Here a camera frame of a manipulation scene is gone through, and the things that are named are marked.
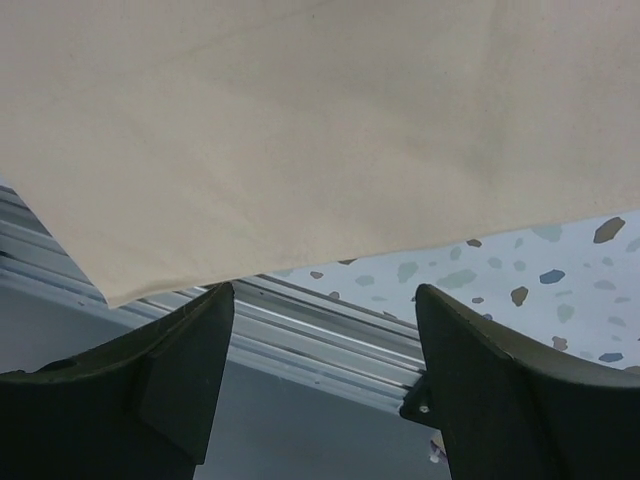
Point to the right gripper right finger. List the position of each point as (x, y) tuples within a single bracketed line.
[(510, 407)]

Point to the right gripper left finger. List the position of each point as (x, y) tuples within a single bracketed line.
[(140, 406)]

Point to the beige cloth drape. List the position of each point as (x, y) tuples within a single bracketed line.
[(172, 144)]

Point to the aluminium frame rails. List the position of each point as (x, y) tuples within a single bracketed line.
[(294, 333)]

